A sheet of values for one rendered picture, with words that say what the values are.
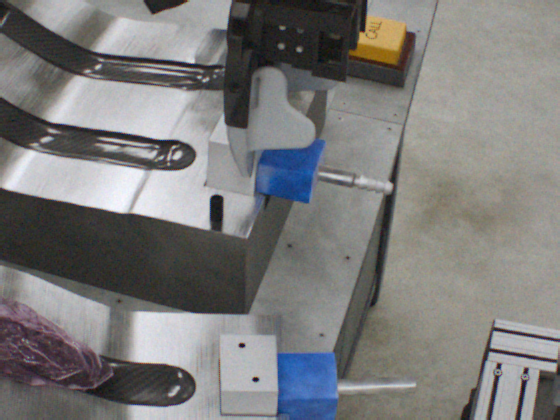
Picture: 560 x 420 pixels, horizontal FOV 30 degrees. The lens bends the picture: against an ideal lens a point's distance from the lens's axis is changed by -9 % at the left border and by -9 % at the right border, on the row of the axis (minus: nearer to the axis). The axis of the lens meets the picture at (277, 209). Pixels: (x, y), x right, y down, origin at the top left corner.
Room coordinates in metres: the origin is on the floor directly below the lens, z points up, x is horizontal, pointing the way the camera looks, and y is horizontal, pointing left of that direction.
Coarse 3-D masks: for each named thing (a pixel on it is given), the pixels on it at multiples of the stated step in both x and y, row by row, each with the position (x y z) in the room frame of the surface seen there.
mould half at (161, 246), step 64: (64, 0) 0.88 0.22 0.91; (0, 64) 0.76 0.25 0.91; (128, 128) 0.70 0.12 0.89; (192, 128) 0.70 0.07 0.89; (320, 128) 0.81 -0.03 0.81; (0, 192) 0.63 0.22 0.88; (64, 192) 0.62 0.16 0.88; (128, 192) 0.62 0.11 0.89; (192, 192) 0.63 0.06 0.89; (0, 256) 0.63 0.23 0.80; (64, 256) 0.61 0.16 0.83; (128, 256) 0.60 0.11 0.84; (192, 256) 0.59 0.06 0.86; (256, 256) 0.61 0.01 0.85
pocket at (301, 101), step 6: (288, 96) 0.79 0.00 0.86; (294, 96) 0.78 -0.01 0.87; (300, 96) 0.78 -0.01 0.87; (306, 96) 0.77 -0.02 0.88; (312, 96) 0.77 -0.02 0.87; (294, 102) 0.78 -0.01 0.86; (300, 102) 0.78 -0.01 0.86; (306, 102) 0.76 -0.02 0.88; (294, 108) 0.77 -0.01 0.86; (300, 108) 0.76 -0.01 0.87; (306, 108) 0.76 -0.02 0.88
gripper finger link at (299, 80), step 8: (256, 56) 0.67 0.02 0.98; (264, 56) 0.67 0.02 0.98; (264, 64) 0.67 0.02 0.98; (272, 64) 0.67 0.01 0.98; (280, 64) 0.68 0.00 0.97; (288, 64) 0.68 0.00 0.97; (288, 72) 0.68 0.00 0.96; (296, 72) 0.68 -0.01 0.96; (304, 72) 0.68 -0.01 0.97; (288, 80) 0.68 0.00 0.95; (296, 80) 0.68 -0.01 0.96; (304, 80) 0.68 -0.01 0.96; (312, 80) 0.68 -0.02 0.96; (320, 80) 0.68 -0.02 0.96; (328, 80) 0.68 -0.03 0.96; (288, 88) 0.68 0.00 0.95; (296, 88) 0.68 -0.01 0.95; (304, 88) 0.68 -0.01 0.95; (312, 88) 0.68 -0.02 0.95; (320, 88) 0.68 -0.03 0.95; (328, 88) 0.68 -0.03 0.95
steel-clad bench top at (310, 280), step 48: (96, 0) 1.05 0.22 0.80; (192, 0) 1.05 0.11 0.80; (384, 0) 1.08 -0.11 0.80; (432, 0) 1.09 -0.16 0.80; (336, 96) 0.88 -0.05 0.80; (384, 96) 0.89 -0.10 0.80; (336, 144) 0.81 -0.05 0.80; (384, 144) 0.81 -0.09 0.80; (336, 192) 0.74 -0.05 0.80; (288, 240) 0.68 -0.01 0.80; (336, 240) 0.68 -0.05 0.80; (96, 288) 0.61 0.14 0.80; (288, 288) 0.62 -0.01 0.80; (336, 288) 0.63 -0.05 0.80; (288, 336) 0.57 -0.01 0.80; (336, 336) 0.58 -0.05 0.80
